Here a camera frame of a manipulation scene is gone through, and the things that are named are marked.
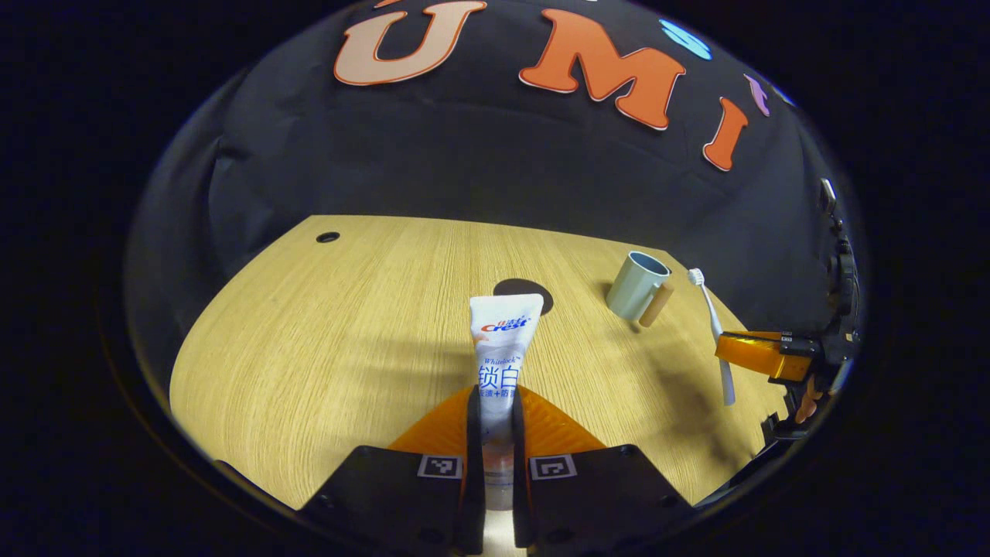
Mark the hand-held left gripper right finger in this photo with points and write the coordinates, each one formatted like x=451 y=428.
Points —
x=520 y=464

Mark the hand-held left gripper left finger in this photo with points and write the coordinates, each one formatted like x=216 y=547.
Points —
x=473 y=464

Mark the dark round coaster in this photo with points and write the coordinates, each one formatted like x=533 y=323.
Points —
x=534 y=289

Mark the white toothpaste tube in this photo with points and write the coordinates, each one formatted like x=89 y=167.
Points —
x=503 y=363

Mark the white toothbrush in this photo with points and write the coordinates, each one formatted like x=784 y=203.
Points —
x=713 y=325

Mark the black backdrop cloth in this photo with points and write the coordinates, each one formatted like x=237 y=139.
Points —
x=479 y=155

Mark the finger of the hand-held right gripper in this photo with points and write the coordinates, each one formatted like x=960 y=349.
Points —
x=758 y=354

